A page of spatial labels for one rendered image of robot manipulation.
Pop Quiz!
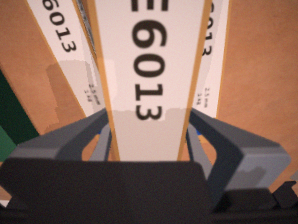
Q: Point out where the brown cardboard pack with white e6013 label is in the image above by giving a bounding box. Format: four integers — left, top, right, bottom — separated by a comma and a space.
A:
87, 0, 212, 161

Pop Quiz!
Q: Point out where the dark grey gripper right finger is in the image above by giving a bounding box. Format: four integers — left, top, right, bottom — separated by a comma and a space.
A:
185, 107, 292, 207

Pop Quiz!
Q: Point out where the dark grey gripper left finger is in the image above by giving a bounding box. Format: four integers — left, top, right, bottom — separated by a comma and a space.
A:
6, 107, 112, 161

